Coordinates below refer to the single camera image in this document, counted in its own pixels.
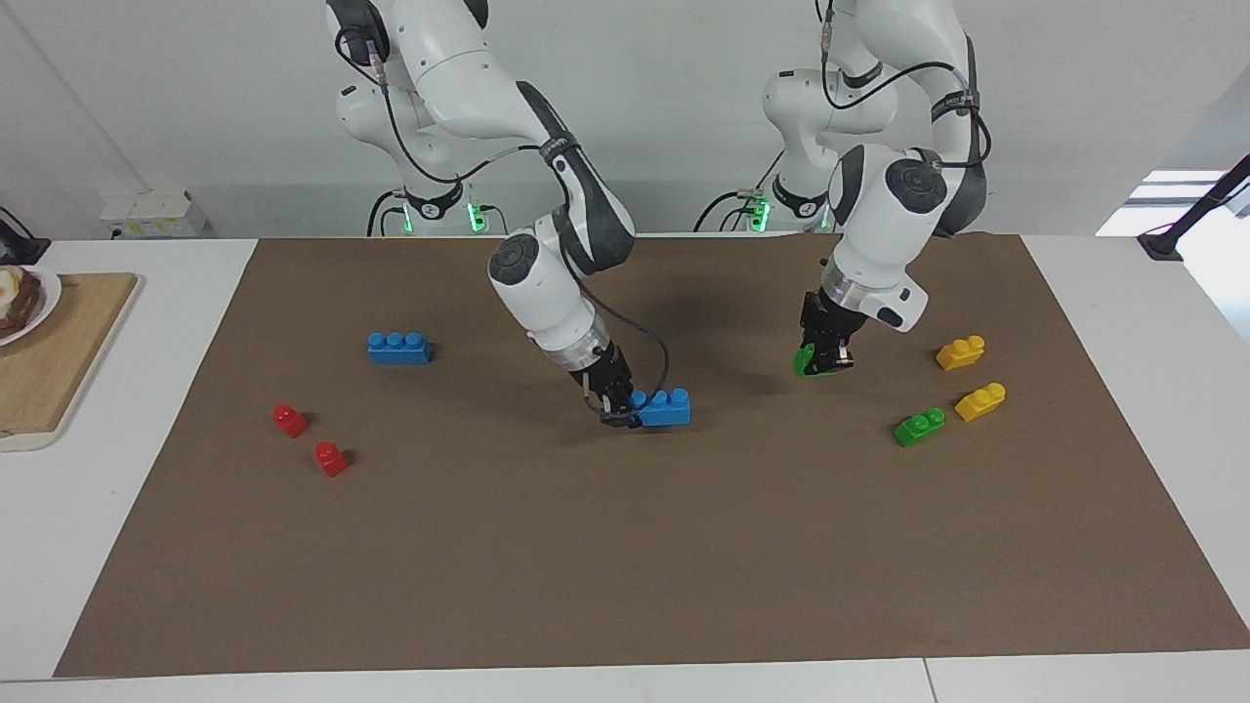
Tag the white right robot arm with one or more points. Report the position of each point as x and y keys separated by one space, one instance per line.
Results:
x=547 y=293

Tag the white plate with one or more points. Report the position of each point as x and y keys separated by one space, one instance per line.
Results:
x=47 y=298

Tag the brown table mat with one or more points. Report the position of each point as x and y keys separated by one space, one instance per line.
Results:
x=625 y=547

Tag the black clamp stand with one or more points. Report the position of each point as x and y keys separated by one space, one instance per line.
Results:
x=1162 y=242

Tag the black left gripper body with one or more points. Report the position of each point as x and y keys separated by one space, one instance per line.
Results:
x=828 y=317

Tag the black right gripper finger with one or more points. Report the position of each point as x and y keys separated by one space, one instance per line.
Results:
x=635 y=401
x=620 y=420

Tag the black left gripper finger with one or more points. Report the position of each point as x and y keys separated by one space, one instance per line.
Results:
x=844 y=357
x=812 y=356

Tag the wooden cutting board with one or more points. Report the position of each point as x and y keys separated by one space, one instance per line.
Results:
x=59 y=371

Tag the green two-stud toy brick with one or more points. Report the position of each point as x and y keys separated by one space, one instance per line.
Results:
x=919 y=428
x=801 y=364

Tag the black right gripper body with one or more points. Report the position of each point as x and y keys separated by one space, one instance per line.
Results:
x=610 y=376

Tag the toast with fried egg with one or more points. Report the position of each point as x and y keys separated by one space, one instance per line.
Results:
x=18 y=303

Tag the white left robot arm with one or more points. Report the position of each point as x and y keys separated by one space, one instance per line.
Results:
x=879 y=225

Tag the red one-stud toy brick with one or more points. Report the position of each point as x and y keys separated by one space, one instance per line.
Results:
x=330 y=459
x=289 y=421

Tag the black device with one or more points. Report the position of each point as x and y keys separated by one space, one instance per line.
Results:
x=20 y=246

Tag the yellow two-stud toy brick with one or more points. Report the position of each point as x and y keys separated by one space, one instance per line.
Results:
x=980 y=402
x=960 y=353

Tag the blue three-stud toy brick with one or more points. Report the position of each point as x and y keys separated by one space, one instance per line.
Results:
x=669 y=408
x=398 y=349

